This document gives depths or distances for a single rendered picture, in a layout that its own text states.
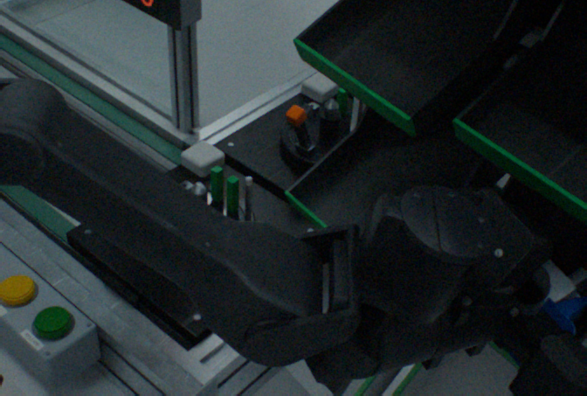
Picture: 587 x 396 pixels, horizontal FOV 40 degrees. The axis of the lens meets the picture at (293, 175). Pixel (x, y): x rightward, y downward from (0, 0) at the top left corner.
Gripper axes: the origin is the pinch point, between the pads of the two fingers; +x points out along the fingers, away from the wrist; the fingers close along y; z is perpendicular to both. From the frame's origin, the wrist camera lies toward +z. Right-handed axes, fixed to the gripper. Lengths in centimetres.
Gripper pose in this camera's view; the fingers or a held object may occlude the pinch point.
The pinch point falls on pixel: (533, 287)
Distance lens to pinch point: 63.7
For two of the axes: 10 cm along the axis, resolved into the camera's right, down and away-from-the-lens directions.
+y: -4.8, -6.3, 6.1
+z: 2.9, -7.7, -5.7
